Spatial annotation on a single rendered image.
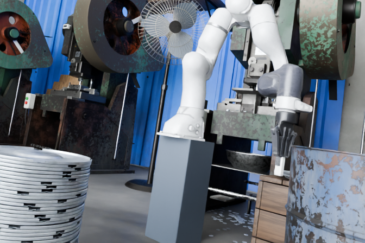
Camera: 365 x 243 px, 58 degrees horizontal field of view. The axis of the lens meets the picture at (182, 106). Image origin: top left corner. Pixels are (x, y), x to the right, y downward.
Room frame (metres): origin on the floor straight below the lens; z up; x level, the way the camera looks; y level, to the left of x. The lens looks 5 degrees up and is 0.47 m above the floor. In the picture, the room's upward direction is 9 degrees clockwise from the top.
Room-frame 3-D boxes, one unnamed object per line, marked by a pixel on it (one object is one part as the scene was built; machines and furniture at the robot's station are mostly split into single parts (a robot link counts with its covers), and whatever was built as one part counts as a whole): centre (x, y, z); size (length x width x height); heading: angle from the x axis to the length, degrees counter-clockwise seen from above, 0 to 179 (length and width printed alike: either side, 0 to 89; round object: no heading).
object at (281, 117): (1.23, -0.39, 0.56); 0.08 x 0.07 x 0.09; 124
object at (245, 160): (2.12, -0.49, 0.36); 0.34 x 0.34 x 0.10
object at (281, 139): (1.22, -0.38, 0.49); 0.04 x 0.01 x 0.11; 34
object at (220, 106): (2.12, -0.49, 0.68); 0.45 x 0.30 x 0.06; 57
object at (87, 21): (3.36, 0.77, 0.87); 1.53 x 0.99 x 1.74; 145
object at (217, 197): (2.01, -0.41, 0.14); 0.59 x 0.10 x 0.05; 147
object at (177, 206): (1.51, -0.05, 0.23); 0.18 x 0.18 x 0.45; 49
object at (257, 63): (2.09, -0.47, 1.04); 0.17 x 0.15 x 0.30; 147
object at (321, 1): (2.03, -0.83, 1.33); 1.03 x 0.28 x 0.82; 147
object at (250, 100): (1.98, -0.39, 0.72); 0.25 x 0.14 x 0.14; 147
